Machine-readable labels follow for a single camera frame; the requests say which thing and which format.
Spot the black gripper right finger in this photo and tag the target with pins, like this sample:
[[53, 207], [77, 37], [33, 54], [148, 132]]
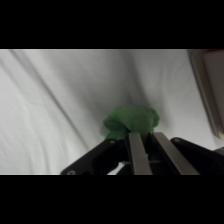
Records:
[[186, 156]]

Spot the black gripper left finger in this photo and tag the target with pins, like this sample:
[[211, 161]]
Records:
[[110, 158]]

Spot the green triangle cloth toy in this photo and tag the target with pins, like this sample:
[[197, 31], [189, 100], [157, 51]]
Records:
[[133, 120]]

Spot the wooden box with slot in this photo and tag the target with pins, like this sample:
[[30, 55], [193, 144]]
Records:
[[213, 90]]

